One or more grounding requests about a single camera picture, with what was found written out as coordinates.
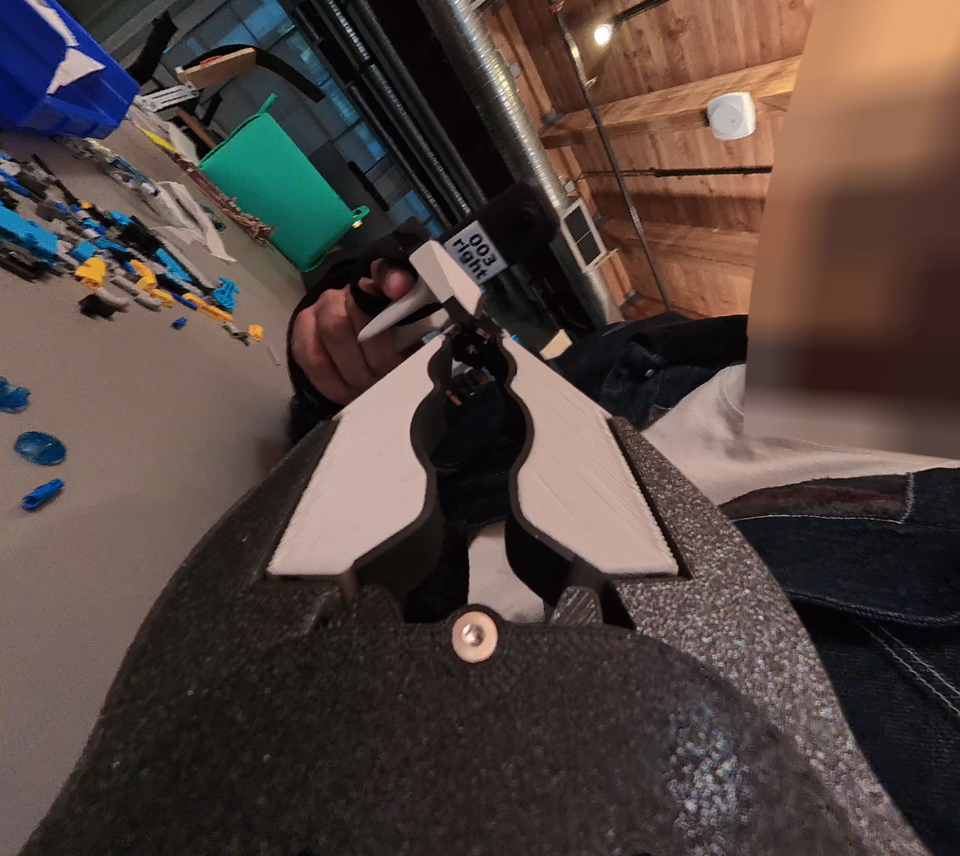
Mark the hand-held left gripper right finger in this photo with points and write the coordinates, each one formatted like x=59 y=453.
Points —
x=585 y=489

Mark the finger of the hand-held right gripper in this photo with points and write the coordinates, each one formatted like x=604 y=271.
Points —
x=401 y=316
x=446 y=275

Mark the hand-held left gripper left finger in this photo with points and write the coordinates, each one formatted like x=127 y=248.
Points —
x=360 y=489

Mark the small dark brick assembly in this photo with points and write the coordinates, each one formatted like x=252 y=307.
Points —
x=471 y=350

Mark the grey desk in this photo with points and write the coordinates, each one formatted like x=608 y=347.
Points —
x=150 y=384

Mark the person's right hand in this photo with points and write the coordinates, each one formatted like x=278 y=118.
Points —
x=330 y=346

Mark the white shirt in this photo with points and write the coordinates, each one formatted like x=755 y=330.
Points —
x=750 y=451

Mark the green felt bag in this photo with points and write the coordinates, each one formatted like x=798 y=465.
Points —
x=270 y=189

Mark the brown wooden model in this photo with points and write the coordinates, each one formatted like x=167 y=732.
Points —
x=240 y=215

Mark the round ceiling spotlight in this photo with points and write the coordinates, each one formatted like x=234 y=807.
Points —
x=602 y=34

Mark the white square ceiling box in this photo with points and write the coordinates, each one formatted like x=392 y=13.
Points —
x=731 y=115

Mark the crumpled white plastic bag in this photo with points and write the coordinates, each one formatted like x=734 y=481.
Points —
x=187 y=211

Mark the dark ceiling pipes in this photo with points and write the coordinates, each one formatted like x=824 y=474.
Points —
x=337 y=9

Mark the black chair with wooden seat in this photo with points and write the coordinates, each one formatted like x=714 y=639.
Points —
x=217 y=67

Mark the pile of small brick pieces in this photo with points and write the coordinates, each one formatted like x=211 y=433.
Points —
x=97 y=256

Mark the dark denim jacket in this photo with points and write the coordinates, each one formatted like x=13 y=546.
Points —
x=885 y=571

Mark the small grey blue brick assembly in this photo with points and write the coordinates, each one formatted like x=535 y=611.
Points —
x=124 y=170

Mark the small blue brick pin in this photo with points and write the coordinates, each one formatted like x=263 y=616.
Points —
x=42 y=495

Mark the translucent blue round piece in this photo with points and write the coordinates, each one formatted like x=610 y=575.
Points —
x=39 y=447

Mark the translucent blue brick piece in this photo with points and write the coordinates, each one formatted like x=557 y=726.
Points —
x=11 y=395

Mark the blue plastic bin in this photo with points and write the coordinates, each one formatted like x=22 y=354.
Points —
x=45 y=46

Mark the white duct vent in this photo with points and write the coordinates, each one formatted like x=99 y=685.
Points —
x=583 y=232

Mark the silver ventilation duct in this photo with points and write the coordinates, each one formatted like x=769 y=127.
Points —
x=487 y=69

